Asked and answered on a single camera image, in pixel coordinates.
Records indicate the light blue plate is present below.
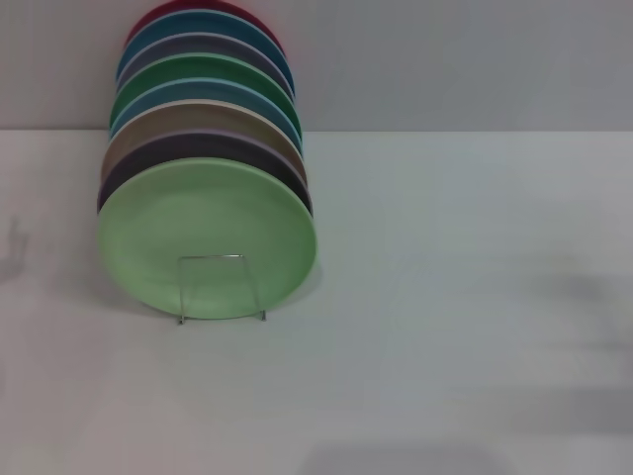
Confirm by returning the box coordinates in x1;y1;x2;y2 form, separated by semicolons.
108;77;304;149

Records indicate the red plate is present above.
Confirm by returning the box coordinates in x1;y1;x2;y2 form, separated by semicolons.
126;0;283;50

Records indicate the beige plate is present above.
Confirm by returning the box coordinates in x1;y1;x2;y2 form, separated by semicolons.
101;98;309;189

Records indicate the light green plate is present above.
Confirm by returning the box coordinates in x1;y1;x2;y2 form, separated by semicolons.
96;156;317;321

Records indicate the metal wire plate rack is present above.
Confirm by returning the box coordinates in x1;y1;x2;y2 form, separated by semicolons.
177;253;268;327

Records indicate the teal blue plate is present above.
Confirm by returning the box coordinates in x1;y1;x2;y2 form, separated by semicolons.
116;9;296;95

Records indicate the grey purple plate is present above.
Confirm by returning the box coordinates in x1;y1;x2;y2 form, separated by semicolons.
115;32;294;100

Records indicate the dark green plate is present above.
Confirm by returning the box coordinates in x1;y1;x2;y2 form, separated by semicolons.
109;51;303;140

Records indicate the lavender plate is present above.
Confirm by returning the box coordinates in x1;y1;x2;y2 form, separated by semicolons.
96;129;314;219

